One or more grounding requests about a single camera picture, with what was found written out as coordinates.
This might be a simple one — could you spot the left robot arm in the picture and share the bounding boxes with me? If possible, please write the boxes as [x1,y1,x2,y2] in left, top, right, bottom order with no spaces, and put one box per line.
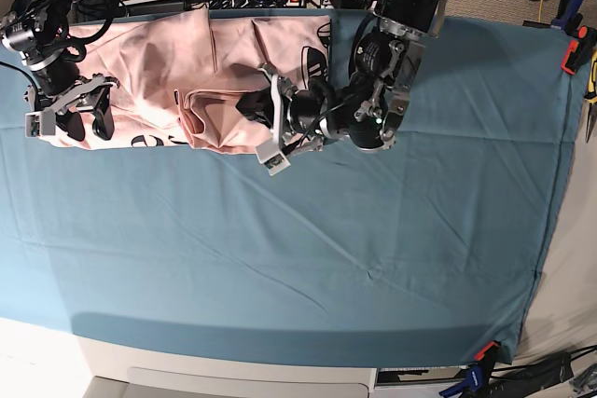
[236,0,448,159]

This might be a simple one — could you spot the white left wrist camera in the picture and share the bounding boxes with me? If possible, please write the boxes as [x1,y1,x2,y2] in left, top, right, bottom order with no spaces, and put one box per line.
[256,141,290,176]

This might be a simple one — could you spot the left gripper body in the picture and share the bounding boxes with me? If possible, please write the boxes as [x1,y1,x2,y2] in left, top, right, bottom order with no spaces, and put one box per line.
[258,63,326,156]

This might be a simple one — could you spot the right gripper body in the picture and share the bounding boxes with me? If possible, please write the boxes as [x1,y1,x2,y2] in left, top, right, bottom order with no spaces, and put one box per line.
[23,74,120,115]

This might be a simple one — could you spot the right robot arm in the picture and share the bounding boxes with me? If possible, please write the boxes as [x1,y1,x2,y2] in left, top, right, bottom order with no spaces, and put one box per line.
[1,0,119,142]

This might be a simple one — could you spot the blue orange clamp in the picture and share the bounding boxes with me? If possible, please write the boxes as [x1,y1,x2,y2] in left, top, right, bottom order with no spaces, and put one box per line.
[550,0,596,75]
[439,340,501,398]

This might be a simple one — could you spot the yellow handled pliers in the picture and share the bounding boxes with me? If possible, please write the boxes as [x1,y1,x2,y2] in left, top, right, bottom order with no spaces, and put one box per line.
[584,50,597,143]

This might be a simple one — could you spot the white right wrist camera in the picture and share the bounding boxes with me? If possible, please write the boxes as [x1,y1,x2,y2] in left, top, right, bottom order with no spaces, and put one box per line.
[25,109,56,138]

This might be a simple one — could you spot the blue orange clamp bottom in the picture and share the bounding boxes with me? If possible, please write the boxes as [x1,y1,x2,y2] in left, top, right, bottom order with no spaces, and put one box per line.
[439,340,501,398]

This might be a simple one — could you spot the black power strip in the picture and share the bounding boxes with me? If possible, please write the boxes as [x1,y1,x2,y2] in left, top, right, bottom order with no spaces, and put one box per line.
[183,0,320,10]

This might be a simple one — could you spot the blue orange clamp top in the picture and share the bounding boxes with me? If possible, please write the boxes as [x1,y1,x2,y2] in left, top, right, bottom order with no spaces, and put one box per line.
[550,0,596,75]

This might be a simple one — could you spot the pink T-shirt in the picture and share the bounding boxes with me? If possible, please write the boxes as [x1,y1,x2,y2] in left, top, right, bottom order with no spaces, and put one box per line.
[46,9,331,154]

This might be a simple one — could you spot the teal table cloth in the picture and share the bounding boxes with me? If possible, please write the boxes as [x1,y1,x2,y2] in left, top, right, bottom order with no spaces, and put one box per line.
[1,18,586,367]

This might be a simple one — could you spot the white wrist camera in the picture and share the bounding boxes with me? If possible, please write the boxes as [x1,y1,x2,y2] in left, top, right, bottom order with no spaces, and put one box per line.
[25,109,56,138]
[256,141,290,176]

